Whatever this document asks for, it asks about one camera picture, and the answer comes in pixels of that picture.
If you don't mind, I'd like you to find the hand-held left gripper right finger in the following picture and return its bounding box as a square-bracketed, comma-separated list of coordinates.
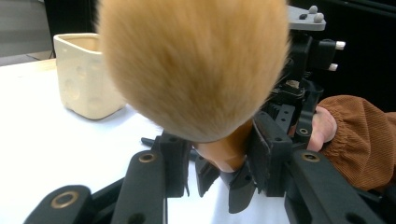
[247, 110, 386, 224]

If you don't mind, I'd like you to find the black curtain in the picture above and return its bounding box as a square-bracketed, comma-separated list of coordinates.
[288, 0, 396, 114]
[42, 0, 105, 35]

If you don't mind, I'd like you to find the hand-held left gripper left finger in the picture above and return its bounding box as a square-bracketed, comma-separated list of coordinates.
[110, 132, 191, 224]

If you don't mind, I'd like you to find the wooden table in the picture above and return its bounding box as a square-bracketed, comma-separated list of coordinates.
[0, 57, 59, 79]

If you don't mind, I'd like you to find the makeup brush black handle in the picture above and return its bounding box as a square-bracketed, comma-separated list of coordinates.
[96, 0, 291, 174]

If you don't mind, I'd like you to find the cream square brush holder cup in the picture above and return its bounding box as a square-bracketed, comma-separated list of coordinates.
[52, 32, 128, 121]

